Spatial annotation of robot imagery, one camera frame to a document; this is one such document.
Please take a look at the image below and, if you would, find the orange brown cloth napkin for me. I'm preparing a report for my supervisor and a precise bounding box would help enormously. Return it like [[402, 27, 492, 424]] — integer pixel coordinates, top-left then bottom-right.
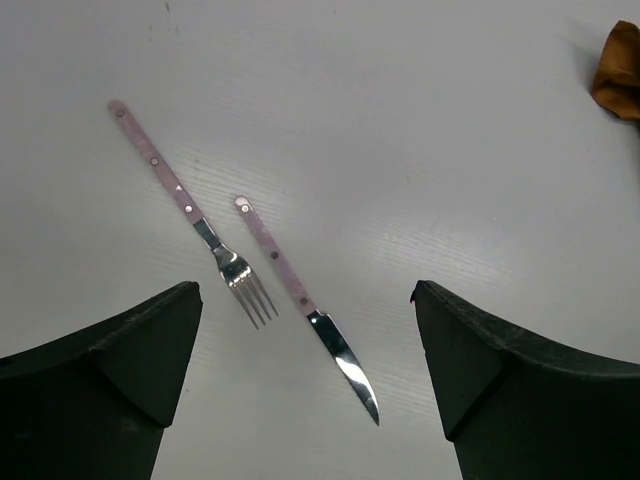
[[590, 20, 639, 122]]

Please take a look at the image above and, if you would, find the pink handled fork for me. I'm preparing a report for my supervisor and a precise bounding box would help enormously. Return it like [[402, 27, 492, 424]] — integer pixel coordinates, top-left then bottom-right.
[[108, 100, 279, 329]]

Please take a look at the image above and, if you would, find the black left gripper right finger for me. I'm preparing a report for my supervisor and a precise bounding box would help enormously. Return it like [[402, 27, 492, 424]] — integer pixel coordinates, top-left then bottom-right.
[[411, 281, 639, 479]]

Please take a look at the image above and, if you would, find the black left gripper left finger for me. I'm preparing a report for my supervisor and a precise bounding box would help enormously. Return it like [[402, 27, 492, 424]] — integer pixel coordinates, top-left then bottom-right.
[[1, 282, 203, 479]]

